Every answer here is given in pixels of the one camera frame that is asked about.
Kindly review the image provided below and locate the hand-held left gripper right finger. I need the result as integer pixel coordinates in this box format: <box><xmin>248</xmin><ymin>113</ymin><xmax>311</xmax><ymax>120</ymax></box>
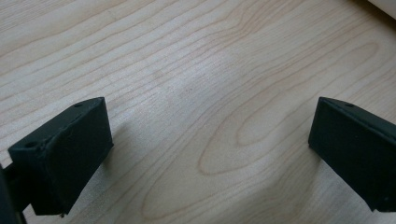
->
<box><xmin>307</xmin><ymin>96</ymin><xmax>396</xmax><ymax>214</ymax></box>

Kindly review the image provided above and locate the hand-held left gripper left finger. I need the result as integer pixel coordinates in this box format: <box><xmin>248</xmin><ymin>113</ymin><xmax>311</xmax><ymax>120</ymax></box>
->
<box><xmin>7</xmin><ymin>96</ymin><xmax>115</xmax><ymax>217</ymax></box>

